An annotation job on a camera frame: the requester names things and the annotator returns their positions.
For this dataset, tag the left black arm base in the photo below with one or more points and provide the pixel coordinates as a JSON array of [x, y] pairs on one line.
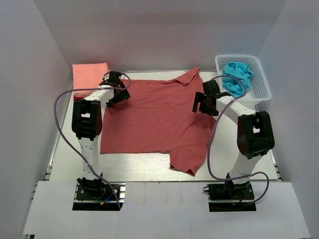
[[96, 195]]

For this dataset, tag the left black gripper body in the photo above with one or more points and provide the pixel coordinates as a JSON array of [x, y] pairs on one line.
[[116, 98]]

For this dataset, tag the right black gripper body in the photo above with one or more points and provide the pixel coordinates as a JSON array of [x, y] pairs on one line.
[[210, 110]]

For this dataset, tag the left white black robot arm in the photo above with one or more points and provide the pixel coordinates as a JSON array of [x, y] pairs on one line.
[[87, 120]]

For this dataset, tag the crumpled blue t shirt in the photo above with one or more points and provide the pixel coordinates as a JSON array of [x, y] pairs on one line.
[[237, 78]]

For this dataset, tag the folded salmon pink t shirt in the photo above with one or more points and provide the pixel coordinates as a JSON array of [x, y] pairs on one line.
[[87, 76]]

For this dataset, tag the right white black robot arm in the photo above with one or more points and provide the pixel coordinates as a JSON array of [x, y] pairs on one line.
[[254, 130]]

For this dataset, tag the dusty red t shirt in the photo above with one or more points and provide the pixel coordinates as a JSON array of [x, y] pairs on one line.
[[158, 118]]

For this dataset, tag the white plastic mesh basket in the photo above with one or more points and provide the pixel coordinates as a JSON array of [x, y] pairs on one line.
[[259, 90]]

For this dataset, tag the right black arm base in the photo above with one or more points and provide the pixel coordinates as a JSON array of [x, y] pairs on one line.
[[228, 197]]

